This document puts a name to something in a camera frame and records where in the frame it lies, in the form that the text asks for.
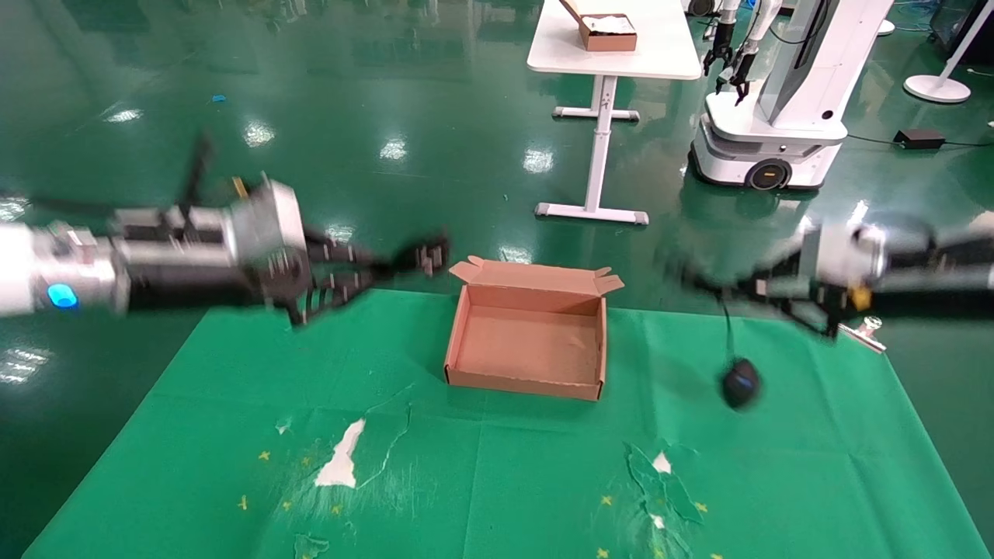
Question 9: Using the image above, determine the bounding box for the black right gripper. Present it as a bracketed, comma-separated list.
[669, 258, 874, 339]

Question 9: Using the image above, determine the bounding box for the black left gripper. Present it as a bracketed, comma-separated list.
[124, 229, 451, 327]

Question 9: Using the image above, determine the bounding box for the black adapter with thin cable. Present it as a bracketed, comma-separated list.
[718, 295, 763, 411]

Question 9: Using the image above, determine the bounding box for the background robot arm black gripper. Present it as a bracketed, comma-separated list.
[703, 0, 735, 77]
[717, 0, 766, 106]

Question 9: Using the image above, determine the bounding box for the open brown cardboard box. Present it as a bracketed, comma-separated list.
[444, 256, 626, 402]

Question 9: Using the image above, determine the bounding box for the small filled cardboard box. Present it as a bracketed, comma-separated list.
[559, 0, 638, 52]

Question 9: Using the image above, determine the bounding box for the silver metal clip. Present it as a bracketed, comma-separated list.
[837, 315, 888, 354]

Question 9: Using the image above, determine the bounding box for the white wheeled robot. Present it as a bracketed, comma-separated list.
[688, 0, 894, 191]

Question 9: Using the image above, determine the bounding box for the black power brick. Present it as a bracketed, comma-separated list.
[893, 128, 947, 151]

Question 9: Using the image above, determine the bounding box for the green table cloth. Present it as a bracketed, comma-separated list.
[23, 287, 991, 559]

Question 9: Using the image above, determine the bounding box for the white floor stand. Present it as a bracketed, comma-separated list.
[903, 0, 994, 104]

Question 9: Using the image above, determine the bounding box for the white table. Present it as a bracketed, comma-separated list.
[527, 0, 703, 227]

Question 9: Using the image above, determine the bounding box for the dark cabinet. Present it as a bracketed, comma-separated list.
[930, 0, 994, 67]

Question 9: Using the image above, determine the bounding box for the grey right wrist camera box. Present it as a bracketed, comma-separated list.
[800, 221, 884, 284]

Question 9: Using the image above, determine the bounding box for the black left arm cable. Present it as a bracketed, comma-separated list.
[179, 134, 217, 212]

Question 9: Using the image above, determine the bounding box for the black floor cable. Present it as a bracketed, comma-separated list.
[845, 133, 994, 149]

